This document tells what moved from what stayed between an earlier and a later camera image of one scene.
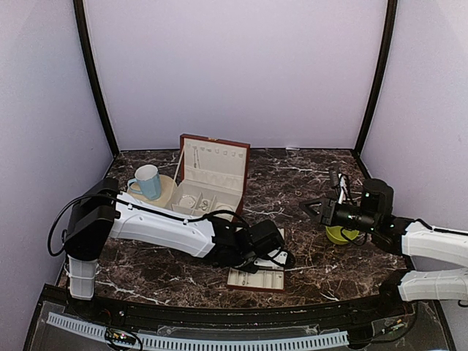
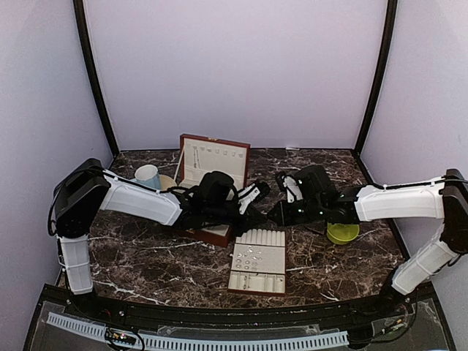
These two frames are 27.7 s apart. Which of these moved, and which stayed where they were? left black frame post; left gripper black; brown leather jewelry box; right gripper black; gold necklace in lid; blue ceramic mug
Moved: right gripper black; left gripper black
Stayed: blue ceramic mug; left black frame post; brown leather jewelry box; gold necklace in lid
